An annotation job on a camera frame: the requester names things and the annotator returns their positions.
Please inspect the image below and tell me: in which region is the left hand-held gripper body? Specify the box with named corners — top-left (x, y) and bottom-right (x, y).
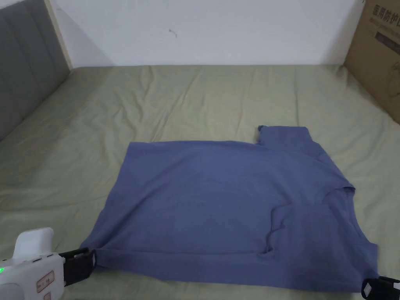
top-left (0, 227), bottom-right (68, 300)

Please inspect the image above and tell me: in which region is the blue shirt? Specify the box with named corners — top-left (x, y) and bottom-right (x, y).
top-left (80, 125), bottom-right (380, 295)

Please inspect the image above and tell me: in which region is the bed with pale green sheet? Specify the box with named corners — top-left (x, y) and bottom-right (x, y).
top-left (0, 64), bottom-right (400, 300)

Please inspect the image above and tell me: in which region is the grey padded headboard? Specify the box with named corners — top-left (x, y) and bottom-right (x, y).
top-left (0, 0), bottom-right (75, 143)

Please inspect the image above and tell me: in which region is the brown cardboard carton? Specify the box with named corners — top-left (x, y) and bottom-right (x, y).
top-left (343, 0), bottom-right (400, 125)

